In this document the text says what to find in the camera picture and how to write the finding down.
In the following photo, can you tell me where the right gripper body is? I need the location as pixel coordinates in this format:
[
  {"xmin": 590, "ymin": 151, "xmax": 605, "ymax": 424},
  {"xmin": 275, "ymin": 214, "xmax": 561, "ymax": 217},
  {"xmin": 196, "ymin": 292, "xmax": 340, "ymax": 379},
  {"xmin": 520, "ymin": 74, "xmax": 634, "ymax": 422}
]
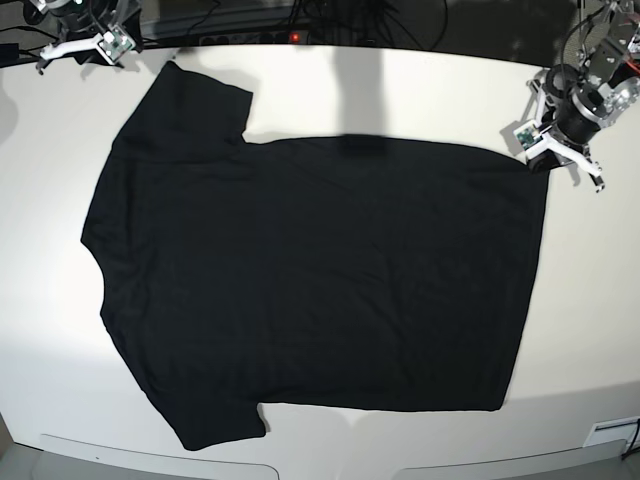
[{"xmin": 35, "ymin": 21, "xmax": 144, "ymax": 75}]

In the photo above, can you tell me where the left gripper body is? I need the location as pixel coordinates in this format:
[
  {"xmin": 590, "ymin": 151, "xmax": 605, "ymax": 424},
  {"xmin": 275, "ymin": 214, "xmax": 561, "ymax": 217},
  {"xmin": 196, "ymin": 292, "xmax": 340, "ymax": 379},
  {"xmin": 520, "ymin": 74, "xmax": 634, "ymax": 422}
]
[{"xmin": 524, "ymin": 74, "xmax": 608, "ymax": 193}]

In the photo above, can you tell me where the black T-shirt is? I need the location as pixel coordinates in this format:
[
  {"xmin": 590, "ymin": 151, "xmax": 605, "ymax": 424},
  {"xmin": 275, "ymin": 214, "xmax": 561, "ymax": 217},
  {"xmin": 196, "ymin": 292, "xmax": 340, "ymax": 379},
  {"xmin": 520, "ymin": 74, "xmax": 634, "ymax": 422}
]
[{"xmin": 81, "ymin": 63, "xmax": 548, "ymax": 451}]

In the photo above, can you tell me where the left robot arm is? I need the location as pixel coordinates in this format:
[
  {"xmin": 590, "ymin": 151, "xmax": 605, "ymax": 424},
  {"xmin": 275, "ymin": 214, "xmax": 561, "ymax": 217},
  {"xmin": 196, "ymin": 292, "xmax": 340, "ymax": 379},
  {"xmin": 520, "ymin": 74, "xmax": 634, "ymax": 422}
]
[{"xmin": 513, "ymin": 1, "xmax": 639, "ymax": 192}]

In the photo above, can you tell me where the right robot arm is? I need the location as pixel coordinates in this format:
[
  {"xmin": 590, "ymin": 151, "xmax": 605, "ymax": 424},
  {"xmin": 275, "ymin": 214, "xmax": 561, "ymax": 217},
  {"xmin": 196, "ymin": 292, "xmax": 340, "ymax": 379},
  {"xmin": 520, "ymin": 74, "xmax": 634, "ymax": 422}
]
[{"xmin": 33, "ymin": 0, "xmax": 144, "ymax": 75}]

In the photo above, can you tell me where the black power strip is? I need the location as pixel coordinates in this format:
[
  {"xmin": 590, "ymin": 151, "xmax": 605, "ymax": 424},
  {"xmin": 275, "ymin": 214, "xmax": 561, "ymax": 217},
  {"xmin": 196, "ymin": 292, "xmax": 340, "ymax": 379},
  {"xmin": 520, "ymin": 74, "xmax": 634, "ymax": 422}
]
[{"xmin": 198, "ymin": 30, "xmax": 309, "ymax": 46}]

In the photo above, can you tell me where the white label sticker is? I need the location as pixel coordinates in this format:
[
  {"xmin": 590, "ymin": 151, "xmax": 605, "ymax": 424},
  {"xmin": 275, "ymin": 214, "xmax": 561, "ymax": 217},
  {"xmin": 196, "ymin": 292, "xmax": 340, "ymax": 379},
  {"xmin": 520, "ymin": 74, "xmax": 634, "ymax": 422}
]
[{"xmin": 583, "ymin": 418, "xmax": 637, "ymax": 447}]

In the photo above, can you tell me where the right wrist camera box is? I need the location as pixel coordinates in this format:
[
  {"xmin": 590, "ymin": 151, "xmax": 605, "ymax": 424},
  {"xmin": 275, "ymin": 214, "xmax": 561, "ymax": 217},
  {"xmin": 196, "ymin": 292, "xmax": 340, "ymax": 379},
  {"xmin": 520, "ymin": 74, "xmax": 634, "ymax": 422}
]
[{"xmin": 97, "ymin": 26, "xmax": 136, "ymax": 65}]

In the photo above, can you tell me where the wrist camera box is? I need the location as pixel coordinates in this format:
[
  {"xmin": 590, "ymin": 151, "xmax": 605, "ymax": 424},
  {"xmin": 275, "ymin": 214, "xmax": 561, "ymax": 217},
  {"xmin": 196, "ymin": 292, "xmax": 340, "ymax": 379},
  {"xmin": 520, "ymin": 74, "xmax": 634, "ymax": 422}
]
[
  {"xmin": 505, "ymin": 120, "xmax": 546, "ymax": 157},
  {"xmin": 97, "ymin": 26, "xmax": 136, "ymax": 65}
]

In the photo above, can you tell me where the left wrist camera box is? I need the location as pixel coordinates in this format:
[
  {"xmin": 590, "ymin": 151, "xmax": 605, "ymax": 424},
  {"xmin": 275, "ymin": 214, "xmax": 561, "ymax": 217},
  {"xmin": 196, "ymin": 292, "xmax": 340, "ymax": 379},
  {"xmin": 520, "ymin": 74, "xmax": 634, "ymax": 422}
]
[{"xmin": 505, "ymin": 120, "xmax": 546, "ymax": 157}]

